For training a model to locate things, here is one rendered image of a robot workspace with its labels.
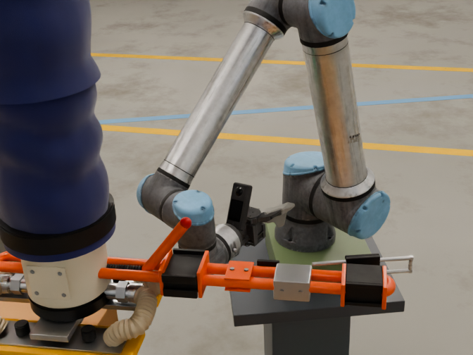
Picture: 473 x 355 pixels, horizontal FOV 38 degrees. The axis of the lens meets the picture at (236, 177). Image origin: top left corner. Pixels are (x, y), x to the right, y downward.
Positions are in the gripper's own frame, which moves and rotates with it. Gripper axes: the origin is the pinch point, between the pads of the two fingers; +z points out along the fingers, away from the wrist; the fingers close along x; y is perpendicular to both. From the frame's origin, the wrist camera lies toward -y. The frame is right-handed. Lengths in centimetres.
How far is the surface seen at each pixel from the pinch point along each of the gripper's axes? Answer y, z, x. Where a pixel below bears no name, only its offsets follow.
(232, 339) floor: 113, 46, -59
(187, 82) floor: 122, 305, -297
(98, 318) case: 13, -50, -18
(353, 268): -13, -34, 42
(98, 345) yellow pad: -2, -68, 4
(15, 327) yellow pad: -5, -75, -11
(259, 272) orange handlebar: -12, -43, 26
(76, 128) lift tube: -45, -59, 1
